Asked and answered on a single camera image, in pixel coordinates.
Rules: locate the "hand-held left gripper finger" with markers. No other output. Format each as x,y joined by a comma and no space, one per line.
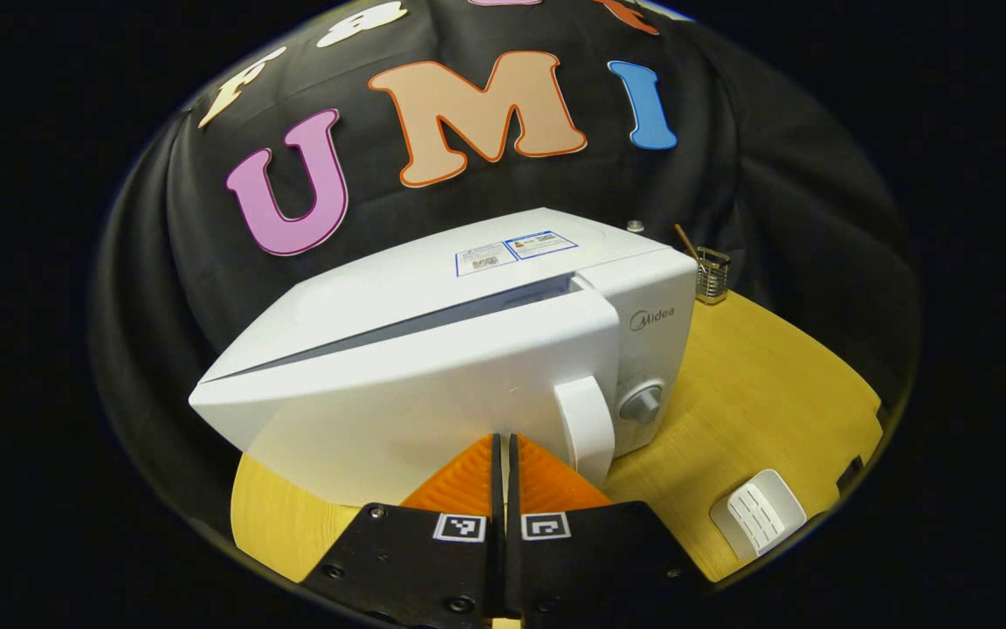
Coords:
513,480
497,480

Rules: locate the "thin wooden stick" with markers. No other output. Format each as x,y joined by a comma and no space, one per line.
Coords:
686,238

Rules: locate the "clear glass beaker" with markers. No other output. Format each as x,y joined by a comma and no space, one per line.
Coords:
713,278

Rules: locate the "white oblong food tray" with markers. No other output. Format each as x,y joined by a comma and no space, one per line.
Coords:
756,515

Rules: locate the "white microwave oven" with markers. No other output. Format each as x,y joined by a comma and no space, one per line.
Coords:
424,384

